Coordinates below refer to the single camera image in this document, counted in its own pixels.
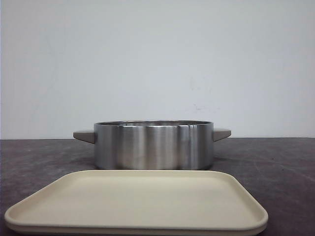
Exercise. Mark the stainless steel pot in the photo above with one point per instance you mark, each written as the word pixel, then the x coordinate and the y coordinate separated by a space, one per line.
pixel 153 144

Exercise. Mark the beige plastic tray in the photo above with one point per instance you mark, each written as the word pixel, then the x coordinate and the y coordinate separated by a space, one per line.
pixel 135 202

